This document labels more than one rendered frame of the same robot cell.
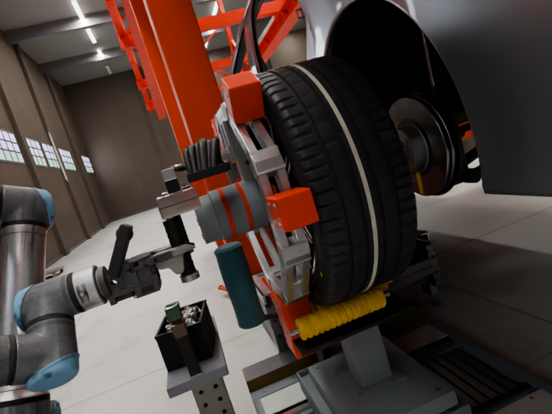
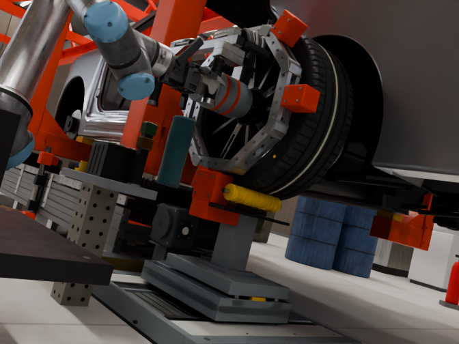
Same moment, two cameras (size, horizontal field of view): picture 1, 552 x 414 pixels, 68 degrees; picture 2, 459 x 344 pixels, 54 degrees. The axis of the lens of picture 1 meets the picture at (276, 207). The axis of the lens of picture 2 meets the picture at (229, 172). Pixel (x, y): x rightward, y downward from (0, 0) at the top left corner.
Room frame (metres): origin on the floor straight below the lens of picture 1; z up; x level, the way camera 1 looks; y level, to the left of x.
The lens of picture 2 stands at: (-0.34, 0.77, 0.46)
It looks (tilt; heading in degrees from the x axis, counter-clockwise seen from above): 4 degrees up; 332
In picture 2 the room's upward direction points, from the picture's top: 14 degrees clockwise
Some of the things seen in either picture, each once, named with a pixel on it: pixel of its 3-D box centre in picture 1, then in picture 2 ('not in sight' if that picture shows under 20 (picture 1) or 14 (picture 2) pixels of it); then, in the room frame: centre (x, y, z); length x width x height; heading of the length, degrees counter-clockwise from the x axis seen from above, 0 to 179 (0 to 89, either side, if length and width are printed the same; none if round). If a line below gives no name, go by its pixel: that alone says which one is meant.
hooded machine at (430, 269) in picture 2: not in sight; (440, 248); (4.58, -6.17, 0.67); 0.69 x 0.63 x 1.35; 104
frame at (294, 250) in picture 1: (259, 201); (235, 99); (1.13, 0.04, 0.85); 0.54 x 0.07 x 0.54; 12
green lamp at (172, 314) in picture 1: (173, 311); (149, 128); (1.07, 0.35, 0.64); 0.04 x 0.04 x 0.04; 12
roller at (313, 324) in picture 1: (341, 312); (253, 198); (1.04, -0.08, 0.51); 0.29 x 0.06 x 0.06; 102
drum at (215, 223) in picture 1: (234, 209); (220, 93); (1.12, 0.11, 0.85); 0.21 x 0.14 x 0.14; 102
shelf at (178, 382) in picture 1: (195, 350); (106, 182); (1.27, 0.39, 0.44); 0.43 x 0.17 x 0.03; 12
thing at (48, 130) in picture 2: not in sight; (67, 136); (3.64, 0.23, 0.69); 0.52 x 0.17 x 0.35; 102
